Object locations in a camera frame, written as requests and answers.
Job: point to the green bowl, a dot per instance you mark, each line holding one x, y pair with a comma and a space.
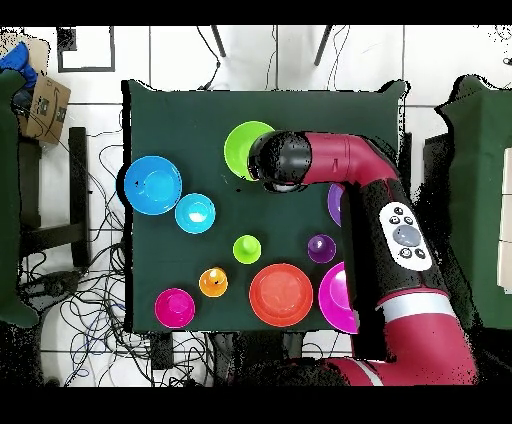
238, 150

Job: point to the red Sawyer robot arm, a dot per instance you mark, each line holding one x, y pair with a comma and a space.
348, 160

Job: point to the green cup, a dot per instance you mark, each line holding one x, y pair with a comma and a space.
247, 249

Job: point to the small blue bowl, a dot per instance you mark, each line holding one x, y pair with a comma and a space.
195, 213

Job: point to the purple cup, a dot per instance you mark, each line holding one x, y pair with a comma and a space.
322, 248

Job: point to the purple bowl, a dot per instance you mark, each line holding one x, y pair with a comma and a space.
335, 204

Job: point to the orange cup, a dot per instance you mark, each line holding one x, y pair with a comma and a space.
213, 282

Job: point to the orange bowl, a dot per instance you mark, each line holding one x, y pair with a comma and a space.
281, 295

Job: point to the large blue bowl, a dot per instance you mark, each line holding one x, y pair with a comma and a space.
152, 185

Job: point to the large pink bowl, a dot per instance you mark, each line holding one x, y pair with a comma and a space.
334, 300

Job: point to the dark green tablecloth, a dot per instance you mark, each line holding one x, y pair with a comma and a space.
180, 120

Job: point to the small red bowl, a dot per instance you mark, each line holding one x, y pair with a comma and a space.
174, 307

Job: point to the black floor box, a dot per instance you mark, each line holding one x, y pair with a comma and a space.
162, 352

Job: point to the black tripod leg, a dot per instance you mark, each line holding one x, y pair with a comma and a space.
322, 44
218, 40

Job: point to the black bench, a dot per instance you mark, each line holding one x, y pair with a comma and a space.
78, 180

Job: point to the black stand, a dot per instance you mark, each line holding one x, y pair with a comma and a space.
438, 168

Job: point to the dark grey stand base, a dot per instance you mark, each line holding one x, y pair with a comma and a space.
52, 286

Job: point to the green cloth covered table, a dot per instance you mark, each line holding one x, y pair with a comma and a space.
8, 200
480, 180

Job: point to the cardboard box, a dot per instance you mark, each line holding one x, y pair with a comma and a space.
48, 108

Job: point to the blue cloth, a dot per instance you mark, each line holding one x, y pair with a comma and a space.
18, 60

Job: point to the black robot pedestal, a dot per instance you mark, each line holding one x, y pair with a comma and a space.
260, 348

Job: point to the black square frame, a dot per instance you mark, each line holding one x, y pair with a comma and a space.
66, 40

